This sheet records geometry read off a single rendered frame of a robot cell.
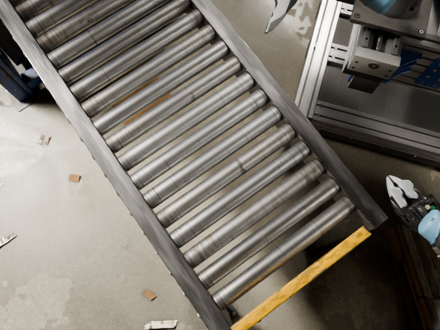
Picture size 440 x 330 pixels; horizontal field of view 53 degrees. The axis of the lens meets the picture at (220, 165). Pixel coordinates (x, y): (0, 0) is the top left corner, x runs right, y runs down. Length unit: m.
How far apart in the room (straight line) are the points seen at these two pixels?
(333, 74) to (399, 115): 0.33
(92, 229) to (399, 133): 1.38
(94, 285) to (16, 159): 0.69
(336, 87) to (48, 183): 1.36
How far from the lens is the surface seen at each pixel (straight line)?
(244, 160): 1.22
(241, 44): 1.36
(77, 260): 2.07
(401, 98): 2.08
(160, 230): 1.19
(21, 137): 2.28
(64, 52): 1.42
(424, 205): 1.29
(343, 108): 1.96
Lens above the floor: 1.98
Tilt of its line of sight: 75 degrees down
